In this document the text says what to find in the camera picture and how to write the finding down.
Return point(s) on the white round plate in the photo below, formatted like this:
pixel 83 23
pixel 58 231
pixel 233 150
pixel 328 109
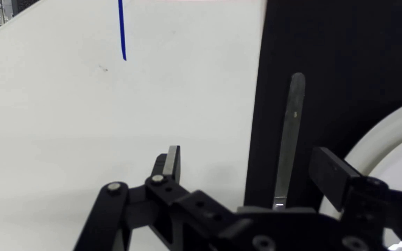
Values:
pixel 378 154

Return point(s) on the black placemat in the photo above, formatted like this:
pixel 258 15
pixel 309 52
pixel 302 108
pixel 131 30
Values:
pixel 350 55

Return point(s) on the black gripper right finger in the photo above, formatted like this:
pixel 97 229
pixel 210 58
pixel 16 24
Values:
pixel 354 196

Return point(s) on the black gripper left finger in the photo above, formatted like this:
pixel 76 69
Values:
pixel 180 219

